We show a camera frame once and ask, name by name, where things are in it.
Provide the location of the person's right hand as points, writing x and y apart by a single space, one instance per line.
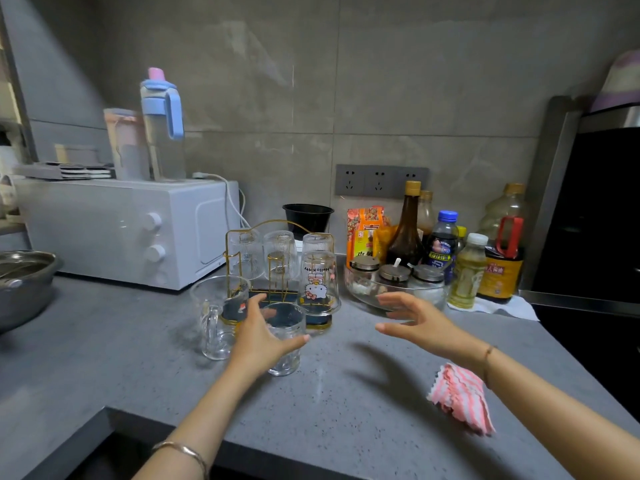
435 329

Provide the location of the person's left hand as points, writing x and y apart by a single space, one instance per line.
260 344

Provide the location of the short textured glass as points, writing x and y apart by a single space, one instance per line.
287 344

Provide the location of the penguin print glass mug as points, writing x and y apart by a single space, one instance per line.
215 319

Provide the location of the pink striped cloth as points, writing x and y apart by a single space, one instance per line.
462 394

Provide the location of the cartoon cat print glass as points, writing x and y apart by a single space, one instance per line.
318 284

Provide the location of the embossed ribbed clear glass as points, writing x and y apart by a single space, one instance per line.
280 254

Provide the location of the small ribbed clear glass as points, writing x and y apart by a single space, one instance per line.
317 242

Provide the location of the person's left forearm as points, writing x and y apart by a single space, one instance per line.
190 429

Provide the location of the person's right forearm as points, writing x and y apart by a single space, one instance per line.
565 419

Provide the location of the glass spice jar steel lid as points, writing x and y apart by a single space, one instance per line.
393 274
365 264
426 274

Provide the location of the yellow liquid bottle white cap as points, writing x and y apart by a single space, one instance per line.
466 277

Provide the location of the dark bottle blue cap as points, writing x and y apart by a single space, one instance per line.
441 249

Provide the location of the clear round condiment tray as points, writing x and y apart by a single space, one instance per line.
360 294

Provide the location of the white paper towel sheet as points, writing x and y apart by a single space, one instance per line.
515 307

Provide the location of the dark brown glass bottle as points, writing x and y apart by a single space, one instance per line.
406 239

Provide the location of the small bottle yellow cap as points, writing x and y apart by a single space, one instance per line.
461 233

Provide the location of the yellow seasoning pouch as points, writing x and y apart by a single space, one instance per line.
382 242

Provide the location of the clear bottle brown cap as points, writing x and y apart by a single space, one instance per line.
426 212

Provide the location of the orange seasoning packet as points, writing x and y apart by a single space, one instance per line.
364 232

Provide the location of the black plastic bowl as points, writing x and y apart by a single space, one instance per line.
307 219

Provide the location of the white microwave oven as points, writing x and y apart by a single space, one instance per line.
115 229

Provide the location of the clear jug blue lid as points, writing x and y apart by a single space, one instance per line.
165 139

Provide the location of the clear container pink lid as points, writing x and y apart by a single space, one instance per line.
125 144

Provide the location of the steel basin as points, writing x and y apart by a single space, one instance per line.
22 289

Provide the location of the stack of flat coasters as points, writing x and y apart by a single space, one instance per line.
70 170

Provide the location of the purple food packet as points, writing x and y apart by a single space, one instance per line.
620 79

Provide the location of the grey wall socket panel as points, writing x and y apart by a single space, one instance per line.
380 180

